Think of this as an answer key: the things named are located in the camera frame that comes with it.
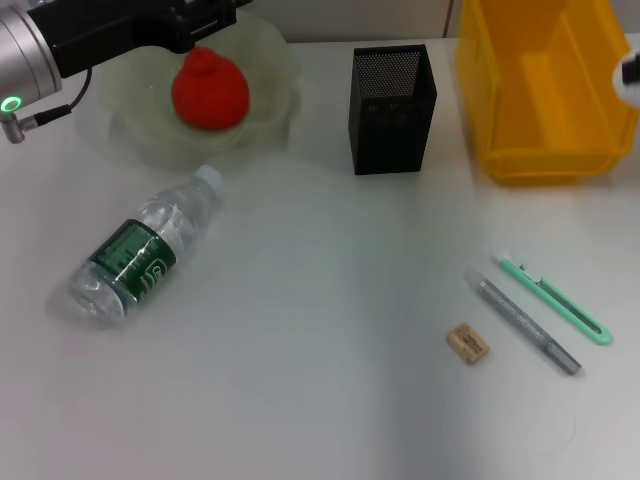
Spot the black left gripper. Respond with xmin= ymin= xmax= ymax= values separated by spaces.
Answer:
xmin=29 ymin=0 xmax=251 ymax=79

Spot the clear green-label water bottle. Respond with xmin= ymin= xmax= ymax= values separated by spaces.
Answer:
xmin=67 ymin=164 xmax=226 ymax=331

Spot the beige eraser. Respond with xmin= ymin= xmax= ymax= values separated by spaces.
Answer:
xmin=446 ymin=323 xmax=491 ymax=366

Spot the white paper ball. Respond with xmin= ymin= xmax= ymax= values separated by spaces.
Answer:
xmin=612 ymin=48 xmax=640 ymax=107

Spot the green utility knife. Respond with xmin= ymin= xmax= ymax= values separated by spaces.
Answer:
xmin=489 ymin=248 xmax=615 ymax=347

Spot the pale green glass fruit plate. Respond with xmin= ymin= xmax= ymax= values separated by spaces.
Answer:
xmin=74 ymin=7 xmax=304 ymax=169

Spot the black mesh pen holder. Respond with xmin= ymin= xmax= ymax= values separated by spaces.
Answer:
xmin=348 ymin=44 xmax=439 ymax=176

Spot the grey pen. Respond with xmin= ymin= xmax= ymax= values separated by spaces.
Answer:
xmin=463 ymin=265 xmax=584 ymax=377

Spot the yellow plastic bin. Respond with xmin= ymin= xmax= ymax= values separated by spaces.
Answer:
xmin=453 ymin=0 xmax=634 ymax=187

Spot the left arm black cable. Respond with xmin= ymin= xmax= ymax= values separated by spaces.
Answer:
xmin=0 ymin=67 xmax=94 ymax=146

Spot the thin wall cable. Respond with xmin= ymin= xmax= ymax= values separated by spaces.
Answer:
xmin=441 ymin=0 xmax=457 ymax=39

